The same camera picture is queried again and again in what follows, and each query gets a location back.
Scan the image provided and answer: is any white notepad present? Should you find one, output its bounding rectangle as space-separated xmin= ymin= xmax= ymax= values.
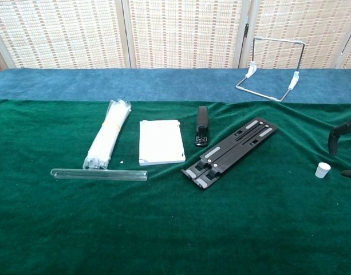
xmin=139 ymin=119 xmax=187 ymax=167

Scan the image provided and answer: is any metal wire book stand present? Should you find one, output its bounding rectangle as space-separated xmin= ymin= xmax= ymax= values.
xmin=235 ymin=37 xmax=305 ymax=103

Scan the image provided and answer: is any small white cap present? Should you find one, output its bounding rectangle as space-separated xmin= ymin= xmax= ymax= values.
xmin=315 ymin=162 xmax=330 ymax=179

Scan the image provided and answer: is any bag of white cable ties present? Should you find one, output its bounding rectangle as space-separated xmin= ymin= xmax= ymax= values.
xmin=82 ymin=99 xmax=132 ymax=170

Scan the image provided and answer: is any black folded laptop stand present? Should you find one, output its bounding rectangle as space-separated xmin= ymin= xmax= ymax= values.
xmin=180 ymin=116 xmax=278 ymax=192

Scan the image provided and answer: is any clear glass tube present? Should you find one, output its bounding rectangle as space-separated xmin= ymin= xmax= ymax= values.
xmin=50 ymin=168 xmax=149 ymax=182

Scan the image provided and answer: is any green velvet cloth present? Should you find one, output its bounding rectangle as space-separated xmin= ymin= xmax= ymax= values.
xmin=0 ymin=98 xmax=351 ymax=275

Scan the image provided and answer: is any blue table cover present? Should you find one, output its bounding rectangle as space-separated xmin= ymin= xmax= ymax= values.
xmin=0 ymin=68 xmax=351 ymax=107

